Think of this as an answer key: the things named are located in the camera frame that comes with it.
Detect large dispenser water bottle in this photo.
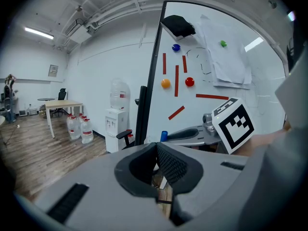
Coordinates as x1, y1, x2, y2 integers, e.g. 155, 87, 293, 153
110, 78, 130, 110

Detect short red magnetic strip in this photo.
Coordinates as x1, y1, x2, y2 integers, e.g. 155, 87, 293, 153
167, 105, 186, 121

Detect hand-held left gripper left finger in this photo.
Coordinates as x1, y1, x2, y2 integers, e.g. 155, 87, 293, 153
33, 142, 175, 231

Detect white water dispenser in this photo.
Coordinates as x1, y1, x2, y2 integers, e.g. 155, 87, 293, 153
104, 107, 128, 154

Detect ceiling strip light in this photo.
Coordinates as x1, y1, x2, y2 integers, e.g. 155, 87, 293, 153
24, 26, 55, 40

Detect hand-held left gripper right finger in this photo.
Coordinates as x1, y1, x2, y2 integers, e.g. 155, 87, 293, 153
155, 142, 250, 226

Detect long red magnetic strip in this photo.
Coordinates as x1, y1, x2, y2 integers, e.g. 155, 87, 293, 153
195, 93, 229, 101

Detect large whiteboard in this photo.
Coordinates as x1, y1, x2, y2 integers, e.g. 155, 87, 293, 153
146, 1, 289, 144

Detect white paper sheets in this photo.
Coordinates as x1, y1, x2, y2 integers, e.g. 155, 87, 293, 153
199, 14, 253, 90

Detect wooden table white legs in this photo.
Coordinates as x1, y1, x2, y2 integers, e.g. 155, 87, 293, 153
44, 100, 84, 139

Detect person's right forearm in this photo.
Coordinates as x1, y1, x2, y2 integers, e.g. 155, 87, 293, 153
231, 128, 289, 157

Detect ceiling air conditioner unit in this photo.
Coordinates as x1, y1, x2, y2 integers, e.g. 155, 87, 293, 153
66, 24, 93, 44

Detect white whiteboard on stand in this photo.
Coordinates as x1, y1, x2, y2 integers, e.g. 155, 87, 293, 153
134, 0, 289, 146

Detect black armrest office chair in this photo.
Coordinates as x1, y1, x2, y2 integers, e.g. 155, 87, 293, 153
116, 129, 135, 150

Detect humanoid figure on stand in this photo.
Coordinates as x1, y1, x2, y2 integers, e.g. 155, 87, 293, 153
3, 74, 17, 124

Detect white ceiling pipes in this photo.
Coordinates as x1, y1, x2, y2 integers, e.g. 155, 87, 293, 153
84, 0, 169, 31

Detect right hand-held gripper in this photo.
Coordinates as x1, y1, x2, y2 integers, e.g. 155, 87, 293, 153
166, 97, 255, 155

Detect black felt whiteboard eraser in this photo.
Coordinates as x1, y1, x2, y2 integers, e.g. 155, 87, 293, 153
160, 14, 197, 41

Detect black high-back office chair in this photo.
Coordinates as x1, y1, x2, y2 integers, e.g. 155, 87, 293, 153
51, 88, 68, 117

